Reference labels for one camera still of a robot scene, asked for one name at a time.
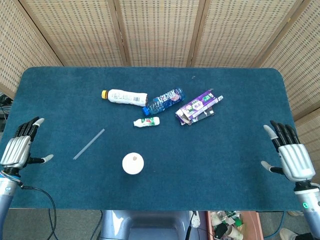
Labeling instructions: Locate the dark equipment with cables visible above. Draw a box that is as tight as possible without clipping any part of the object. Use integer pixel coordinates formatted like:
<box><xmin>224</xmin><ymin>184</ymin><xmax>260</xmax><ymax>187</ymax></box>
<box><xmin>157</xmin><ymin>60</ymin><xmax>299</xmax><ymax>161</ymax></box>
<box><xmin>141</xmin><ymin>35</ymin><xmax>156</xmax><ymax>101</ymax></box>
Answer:
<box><xmin>0</xmin><ymin>93</ymin><xmax>12</xmax><ymax>133</ymax></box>

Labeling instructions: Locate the beige shoe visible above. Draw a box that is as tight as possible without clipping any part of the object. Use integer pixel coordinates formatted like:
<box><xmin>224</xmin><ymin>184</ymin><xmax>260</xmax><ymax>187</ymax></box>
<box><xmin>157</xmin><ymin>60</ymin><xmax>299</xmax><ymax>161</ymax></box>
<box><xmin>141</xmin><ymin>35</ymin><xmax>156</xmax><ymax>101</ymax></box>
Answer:
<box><xmin>279</xmin><ymin>227</ymin><xmax>301</xmax><ymax>240</ymax></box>

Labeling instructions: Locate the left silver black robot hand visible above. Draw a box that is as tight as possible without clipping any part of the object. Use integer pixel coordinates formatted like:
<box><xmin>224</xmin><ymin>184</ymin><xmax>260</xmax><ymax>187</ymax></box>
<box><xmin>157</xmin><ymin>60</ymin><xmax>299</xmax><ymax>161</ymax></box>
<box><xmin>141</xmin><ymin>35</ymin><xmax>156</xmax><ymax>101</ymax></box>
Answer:
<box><xmin>0</xmin><ymin>116</ymin><xmax>55</xmax><ymax>176</ymax></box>

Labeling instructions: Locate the white bottle yellow cap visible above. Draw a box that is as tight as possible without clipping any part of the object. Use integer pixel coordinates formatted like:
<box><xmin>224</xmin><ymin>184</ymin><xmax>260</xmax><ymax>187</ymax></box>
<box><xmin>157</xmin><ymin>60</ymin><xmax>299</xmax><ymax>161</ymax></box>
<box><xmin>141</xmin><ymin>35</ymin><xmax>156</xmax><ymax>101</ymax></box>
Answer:
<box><xmin>101</xmin><ymin>88</ymin><xmax>149</xmax><ymax>108</ymax></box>

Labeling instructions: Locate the flattened black carton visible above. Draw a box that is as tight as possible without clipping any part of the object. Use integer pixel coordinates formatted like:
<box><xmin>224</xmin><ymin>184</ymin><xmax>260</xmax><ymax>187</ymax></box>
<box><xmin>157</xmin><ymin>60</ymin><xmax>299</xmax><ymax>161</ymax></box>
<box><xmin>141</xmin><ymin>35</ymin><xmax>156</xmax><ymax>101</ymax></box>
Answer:
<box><xmin>191</xmin><ymin>106</ymin><xmax>216</xmax><ymax>124</ymax></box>

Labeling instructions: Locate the red waste bin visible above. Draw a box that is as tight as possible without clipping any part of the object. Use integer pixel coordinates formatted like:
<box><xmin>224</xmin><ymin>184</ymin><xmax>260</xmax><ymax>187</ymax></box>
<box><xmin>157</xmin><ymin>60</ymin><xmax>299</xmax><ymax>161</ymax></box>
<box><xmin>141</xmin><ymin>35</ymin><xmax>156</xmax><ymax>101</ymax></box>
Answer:
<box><xmin>205</xmin><ymin>210</ymin><xmax>265</xmax><ymax>240</ymax></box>

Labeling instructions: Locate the crumpled white paper cup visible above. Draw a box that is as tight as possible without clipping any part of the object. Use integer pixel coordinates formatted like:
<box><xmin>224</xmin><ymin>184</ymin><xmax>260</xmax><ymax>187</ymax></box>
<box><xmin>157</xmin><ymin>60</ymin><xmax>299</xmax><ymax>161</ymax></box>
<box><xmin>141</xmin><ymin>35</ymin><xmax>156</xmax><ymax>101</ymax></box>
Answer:
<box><xmin>226</xmin><ymin>224</ymin><xmax>245</xmax><ymax>240</ymax></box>

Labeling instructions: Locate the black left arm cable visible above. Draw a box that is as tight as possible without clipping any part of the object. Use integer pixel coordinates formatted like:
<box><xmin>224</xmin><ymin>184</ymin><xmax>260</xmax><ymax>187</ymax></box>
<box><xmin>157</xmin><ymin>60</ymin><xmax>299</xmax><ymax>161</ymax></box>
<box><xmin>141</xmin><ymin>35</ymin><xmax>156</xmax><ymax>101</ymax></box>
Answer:
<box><xmin>18</xmin><ymin>183</ymin><xmax>58</xmax><ymax>240</ymax></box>

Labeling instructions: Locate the blue floor cable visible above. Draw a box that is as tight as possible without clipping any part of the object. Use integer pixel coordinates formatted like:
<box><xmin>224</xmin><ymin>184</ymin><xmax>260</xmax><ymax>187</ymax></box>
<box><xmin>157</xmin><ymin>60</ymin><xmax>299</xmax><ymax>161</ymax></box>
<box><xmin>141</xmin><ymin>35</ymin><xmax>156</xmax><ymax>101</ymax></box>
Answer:
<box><xmin>262</xmin><ymin>211</ymin><xmax>286</xmax><ymax>240</ymax></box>

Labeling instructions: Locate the white oval device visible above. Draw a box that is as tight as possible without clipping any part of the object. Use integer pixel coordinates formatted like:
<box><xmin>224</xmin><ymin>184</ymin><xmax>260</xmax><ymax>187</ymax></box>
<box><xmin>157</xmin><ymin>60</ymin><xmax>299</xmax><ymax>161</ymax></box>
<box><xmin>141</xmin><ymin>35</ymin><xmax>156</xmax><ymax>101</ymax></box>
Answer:
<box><xmin>191</xmin><ymin>211</ymin><xmax>202</xmax><ymax>230</ymax></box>

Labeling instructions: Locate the clear bottle blue cap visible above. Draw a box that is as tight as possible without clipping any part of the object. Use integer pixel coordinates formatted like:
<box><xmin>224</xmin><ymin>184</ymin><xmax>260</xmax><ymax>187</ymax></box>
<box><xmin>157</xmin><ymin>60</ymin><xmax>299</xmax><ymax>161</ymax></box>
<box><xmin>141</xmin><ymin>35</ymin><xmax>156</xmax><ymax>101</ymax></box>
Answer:
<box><xmin>142</xmin><ymin>87</ymin><xmax>186</xmax><ymax>116</ymax></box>

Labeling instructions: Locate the woven bamboo screen panel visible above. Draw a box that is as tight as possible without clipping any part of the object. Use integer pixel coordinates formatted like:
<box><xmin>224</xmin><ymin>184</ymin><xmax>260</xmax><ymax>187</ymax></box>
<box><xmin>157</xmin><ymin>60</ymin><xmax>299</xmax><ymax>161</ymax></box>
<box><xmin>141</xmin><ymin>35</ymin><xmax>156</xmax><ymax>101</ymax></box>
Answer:
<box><xmin>191</xmin><ymin>0</ymin><xmax>305</xmax><ymax>68</ymax></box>
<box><xmin>294</xmin><ymin>108</ymin><xmax>320</xmax><ymax>176</ymax></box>
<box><xmin>0</xmin><ymin>0</ymin><xmax>65</xmax><ymax>100</ymax></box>
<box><xmin>113</xmin><ymin>0</ymin><xmax>208</xmax><ymax>68</ymax></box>
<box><xmin>259</xmin><ymin>0</ymin><xmax>320</xmax><ymax>121</ymax></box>
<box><xmin>18</xmin><ymin>0</ymin><xmax>131</xmax><ymax>68</ymax></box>

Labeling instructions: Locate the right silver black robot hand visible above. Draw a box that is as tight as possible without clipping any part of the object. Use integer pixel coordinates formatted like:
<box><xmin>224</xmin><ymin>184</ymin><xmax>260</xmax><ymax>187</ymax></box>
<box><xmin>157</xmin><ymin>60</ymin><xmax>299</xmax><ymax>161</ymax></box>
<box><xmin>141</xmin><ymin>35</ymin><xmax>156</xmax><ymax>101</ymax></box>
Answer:
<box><xmin>260</xmin><ymin>120</ymin><xmax>316</xmax><ymax>187</ymax></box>

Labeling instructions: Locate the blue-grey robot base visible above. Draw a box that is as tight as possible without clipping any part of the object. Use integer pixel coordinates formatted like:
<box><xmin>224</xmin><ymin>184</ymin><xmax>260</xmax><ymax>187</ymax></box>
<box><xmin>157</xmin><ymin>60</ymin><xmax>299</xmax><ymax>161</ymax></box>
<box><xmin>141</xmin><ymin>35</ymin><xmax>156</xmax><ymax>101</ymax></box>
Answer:
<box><xmin>99</xmin><ymin>209</ymin><xmax>193</xmax><ymax>240</ymax></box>

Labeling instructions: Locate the small white bottle green label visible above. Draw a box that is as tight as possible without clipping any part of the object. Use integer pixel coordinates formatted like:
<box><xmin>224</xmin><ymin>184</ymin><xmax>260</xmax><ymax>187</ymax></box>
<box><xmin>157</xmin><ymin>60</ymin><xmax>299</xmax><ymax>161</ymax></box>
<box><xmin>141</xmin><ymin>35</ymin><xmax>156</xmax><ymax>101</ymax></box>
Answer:
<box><xmin>133</xmin><ymin>116</ymin><xmax>161</xmax><ymax>128</ymax></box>

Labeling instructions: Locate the blue felt table cover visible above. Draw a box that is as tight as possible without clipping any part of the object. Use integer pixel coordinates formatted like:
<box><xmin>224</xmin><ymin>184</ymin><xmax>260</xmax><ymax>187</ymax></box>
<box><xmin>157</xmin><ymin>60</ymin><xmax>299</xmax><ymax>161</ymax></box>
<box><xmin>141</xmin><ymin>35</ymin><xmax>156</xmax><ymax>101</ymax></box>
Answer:
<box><xmin>0</xmin><ymin>66</ymin><xmax>303</xmax><ymax>212</ymax></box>

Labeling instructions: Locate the flattened purple milk carton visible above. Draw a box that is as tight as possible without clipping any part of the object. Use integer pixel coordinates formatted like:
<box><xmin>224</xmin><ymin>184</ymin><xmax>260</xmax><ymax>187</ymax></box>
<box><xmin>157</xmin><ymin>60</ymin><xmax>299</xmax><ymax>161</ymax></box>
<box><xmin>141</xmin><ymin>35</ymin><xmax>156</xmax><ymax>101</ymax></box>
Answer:
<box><xmin>174</xmin><ymin>88</ymin><xmax>224</xmax><ymax>126</ymax></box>

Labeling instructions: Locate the clear plastic straw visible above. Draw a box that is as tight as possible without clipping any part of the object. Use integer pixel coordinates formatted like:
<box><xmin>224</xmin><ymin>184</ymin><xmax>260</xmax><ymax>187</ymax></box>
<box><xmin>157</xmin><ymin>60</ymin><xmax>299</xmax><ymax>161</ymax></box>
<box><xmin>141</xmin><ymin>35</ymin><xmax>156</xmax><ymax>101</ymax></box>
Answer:
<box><xmin>72</xmin><ymin>128</ymin><xmax>106</xmax><ymax>160</ymax></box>

